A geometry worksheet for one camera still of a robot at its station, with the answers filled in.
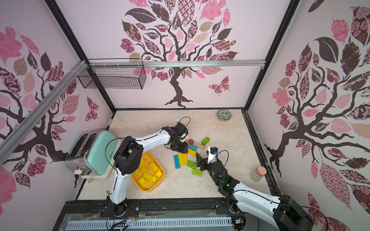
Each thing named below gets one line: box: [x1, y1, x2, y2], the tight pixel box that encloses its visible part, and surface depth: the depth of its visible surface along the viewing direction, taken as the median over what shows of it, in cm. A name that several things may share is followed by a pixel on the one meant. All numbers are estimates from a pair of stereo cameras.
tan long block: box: [193, 141, 206, 151], surface depth 100 cm
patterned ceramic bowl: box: [216, 109, 233, 122], surface depth 116 cm
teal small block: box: [188, 144, 199, 152], surface depth 99 cm
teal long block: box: [173, 154, 181, 169], surface depth 92 cm
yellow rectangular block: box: [149, 161, 159, 171], surface depth 88 cm
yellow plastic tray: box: [131, 151, 166, 193], surface depth 84 cm
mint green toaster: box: [65, 129, 122, 180], surface depth 79 cm
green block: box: [186, 160, 197, 169], surface depth 90 cm
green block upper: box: [201, 136, 211, 146], surface depth 102 cm
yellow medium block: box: [187, 148, 197, 157], surface depth 96 cm
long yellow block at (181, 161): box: [177, 152, 185, 167], surface depth 92 cm
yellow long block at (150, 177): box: [143, 172, 159, 183], surface depth 85 cm
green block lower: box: [192, 168, 203, 178], surface depth 87 cm
